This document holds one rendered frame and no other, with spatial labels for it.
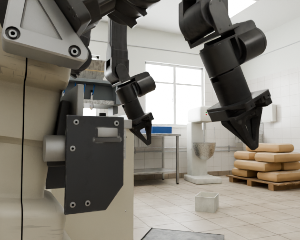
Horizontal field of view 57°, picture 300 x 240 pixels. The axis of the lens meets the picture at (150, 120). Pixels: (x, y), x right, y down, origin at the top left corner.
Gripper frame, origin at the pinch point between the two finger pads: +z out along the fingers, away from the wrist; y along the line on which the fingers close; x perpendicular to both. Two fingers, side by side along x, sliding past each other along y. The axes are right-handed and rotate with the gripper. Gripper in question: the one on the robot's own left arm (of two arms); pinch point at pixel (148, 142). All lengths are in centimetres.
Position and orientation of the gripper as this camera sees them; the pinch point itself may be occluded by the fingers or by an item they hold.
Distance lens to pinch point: 90.6
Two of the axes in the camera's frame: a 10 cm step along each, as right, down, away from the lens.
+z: 4.0, 9.0, 1.5
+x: -8.0, 4.3, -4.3
